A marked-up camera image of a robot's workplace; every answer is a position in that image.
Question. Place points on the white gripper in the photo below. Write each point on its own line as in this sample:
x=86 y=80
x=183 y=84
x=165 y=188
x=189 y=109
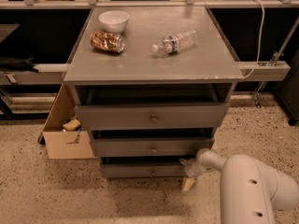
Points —
x=192 y=168

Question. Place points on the grey bottom drawer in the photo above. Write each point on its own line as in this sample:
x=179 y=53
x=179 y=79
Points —
x=111 y=171

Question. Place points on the grey drawer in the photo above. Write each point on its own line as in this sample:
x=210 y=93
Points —
x=149 y=147
x=111 y=171
x=138 y=117

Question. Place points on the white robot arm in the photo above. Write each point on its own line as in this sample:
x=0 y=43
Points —
x=251 y=191

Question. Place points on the grey middle drawer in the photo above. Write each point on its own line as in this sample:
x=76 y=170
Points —
x=149 y=147

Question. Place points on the grey top drawer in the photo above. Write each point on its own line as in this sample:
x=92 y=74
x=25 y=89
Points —
x=138 y=117

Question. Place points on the grey drawer cabinet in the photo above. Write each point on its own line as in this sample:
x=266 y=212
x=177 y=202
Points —
x=204 y=74

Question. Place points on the open cardboard box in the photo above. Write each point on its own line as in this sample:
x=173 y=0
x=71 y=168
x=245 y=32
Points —
x=60 y=143

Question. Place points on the yellow sponge in box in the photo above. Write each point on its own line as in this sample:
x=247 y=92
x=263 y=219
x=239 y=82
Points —
x=72 y=125

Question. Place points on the clear plastic water bottle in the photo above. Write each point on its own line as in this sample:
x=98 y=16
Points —
x=176 y=42

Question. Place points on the crushed orange soda can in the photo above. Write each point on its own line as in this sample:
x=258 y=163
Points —
x=107 y=41

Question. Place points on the white bowl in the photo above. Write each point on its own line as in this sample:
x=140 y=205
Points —
x=114 y=21

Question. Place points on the metal rail frame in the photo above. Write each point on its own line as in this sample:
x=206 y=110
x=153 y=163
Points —
x=39 y=38

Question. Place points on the black cloth on rail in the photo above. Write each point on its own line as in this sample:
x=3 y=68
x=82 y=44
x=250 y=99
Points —
x=17 y=64

